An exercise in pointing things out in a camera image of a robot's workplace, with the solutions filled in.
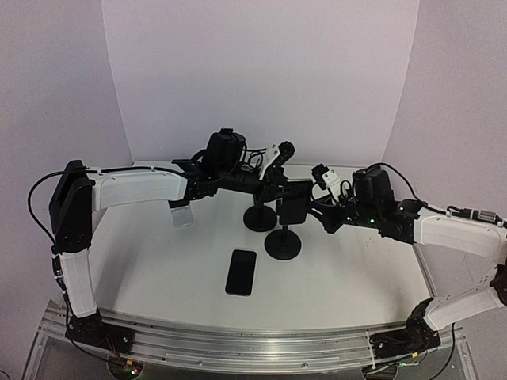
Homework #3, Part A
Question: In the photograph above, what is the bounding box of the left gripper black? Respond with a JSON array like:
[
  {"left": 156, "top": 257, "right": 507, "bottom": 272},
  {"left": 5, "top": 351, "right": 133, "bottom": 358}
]
[{"left": 219, "top": 164, "right": 299, "bottom": 208}]

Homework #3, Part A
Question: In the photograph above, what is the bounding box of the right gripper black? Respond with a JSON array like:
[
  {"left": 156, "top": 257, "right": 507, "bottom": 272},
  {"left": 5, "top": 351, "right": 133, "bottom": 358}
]
[{"left": 308, "top": 192, "right": 382, "bottom": 233}]

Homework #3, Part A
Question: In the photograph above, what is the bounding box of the black phone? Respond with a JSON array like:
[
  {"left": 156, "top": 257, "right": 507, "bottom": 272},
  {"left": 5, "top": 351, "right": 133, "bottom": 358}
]
[
  {"left": 225, "top": 249, "right": 257, "bottom": 297},
  {"left": 276, "top": 197, "right": 307, "bottom": 226}
]

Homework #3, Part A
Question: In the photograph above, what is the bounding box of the black phone stand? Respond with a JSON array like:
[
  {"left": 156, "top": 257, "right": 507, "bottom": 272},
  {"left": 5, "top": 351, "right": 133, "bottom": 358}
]
[
  {"left": 243, "top": 200, "right": 277, "bottom": 232},
  {"left": 264, "top": 197, "right": 303, "bottom": 262}
]

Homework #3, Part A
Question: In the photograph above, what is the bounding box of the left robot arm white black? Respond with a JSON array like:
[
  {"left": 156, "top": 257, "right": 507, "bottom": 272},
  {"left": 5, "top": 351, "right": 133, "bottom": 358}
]
[{"left": 41, "top": 128, "right": 313, "bottom": 344}]

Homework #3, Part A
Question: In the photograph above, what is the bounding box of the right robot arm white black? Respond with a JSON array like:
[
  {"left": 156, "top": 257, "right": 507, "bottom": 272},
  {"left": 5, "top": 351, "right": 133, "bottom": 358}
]
[{"left": 308, "top": 163, "right": 506, "bottom": 331}]

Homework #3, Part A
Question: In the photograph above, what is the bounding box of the clear acrylic phone stand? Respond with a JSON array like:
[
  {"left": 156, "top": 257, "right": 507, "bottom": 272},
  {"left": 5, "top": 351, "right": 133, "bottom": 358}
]
[{"left": 168, "top": 199, "right": 193, "bottom": 228}]

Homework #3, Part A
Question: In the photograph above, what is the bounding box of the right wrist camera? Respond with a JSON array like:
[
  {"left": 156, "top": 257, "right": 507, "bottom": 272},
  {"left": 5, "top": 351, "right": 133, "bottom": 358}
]
[{"left": 311, "top": 164, "right": 341, "bottom": 196}]

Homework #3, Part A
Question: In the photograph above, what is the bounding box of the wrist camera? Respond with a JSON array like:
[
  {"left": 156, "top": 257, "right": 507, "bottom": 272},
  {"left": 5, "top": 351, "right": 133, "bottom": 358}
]
[
  {"left": 311, "top": 164, "right": 341, "bottom": 196},
  {"left": 258, "top": 141, "right": 295, "bottom": 181}
]

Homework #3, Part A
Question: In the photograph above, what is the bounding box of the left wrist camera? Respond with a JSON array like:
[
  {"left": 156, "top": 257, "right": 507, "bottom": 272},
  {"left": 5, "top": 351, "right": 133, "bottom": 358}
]
[{"left": 258, "top": 141, "right": 295, "bottom": 181}]

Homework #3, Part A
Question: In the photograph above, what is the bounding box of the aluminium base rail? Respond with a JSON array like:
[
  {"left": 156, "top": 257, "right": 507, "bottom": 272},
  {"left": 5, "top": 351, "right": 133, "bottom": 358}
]
[{"left": 22, "top": 302, "right": 478, "bottom": 379}]

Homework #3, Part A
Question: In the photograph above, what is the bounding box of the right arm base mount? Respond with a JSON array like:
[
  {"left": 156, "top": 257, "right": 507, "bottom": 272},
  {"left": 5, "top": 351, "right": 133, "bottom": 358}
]
[{"left": 369, "top": 298, "right": 441, "bottom": 359}]

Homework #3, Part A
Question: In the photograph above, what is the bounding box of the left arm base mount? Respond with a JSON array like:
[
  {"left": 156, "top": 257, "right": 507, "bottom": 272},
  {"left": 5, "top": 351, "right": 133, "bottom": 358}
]
[{"left": 65, "top": 310, "right": 135, "bottom": 354}]

